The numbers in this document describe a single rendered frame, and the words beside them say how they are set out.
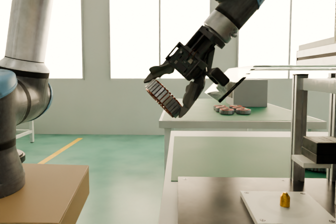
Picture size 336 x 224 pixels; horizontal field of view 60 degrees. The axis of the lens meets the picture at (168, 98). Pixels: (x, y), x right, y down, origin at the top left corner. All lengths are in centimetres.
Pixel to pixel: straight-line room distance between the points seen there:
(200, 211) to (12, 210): 35
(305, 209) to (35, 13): 70
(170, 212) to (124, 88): 454
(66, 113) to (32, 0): 481
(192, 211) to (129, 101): 458
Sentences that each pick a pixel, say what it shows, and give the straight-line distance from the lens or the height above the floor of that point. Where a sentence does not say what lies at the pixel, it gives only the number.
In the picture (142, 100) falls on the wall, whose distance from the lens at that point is 513.
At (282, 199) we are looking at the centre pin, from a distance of 67.
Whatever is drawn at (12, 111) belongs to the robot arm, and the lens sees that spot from 64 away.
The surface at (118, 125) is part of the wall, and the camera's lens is 525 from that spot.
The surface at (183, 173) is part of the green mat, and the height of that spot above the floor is 75.
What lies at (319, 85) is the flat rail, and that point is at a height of 103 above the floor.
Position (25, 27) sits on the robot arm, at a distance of 73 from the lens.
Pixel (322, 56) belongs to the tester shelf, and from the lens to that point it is 74.
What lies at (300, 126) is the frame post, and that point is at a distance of 84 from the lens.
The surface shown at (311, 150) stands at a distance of 65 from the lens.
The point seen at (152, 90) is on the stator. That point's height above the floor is 101.
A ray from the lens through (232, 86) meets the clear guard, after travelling 47.
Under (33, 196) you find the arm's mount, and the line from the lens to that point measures 64.
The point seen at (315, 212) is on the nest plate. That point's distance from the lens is 67.
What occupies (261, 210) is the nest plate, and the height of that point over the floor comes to 78.
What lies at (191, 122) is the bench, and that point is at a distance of 194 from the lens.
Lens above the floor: 105
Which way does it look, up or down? 4 degrees down
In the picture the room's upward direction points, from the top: straight up
